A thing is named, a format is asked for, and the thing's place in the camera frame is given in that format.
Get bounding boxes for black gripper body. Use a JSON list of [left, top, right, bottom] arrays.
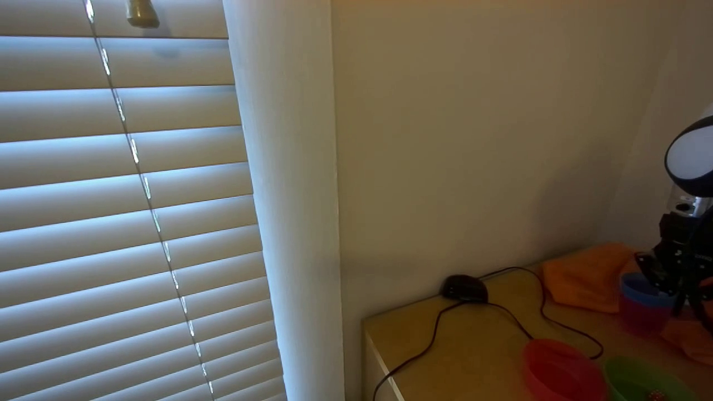
[[634, 194, 713, 318]]

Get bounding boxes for blue and purple cups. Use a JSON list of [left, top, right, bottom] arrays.
[[620, 271, 673, 331]]

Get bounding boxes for green plastic bowl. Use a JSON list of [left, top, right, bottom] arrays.
[[604, 356, 698, 401]]

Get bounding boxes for pink plastic bowl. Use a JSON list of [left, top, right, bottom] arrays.
[[523, 339, 605, 401]]

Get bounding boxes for orange towel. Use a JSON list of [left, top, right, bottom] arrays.
[[542, 242, 713, 366]]

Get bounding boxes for black computer mouse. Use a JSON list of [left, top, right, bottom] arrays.
[[439, 273, 488, 305]]

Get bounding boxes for white window blinds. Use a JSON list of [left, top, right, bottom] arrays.
[[0, 0, 284, 401]]

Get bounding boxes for black mouse cable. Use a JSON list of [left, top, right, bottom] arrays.
[[369, 266, 605, 401]]

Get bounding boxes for brass blind cord pull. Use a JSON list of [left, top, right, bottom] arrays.
[[126, 0, 158, 28]]

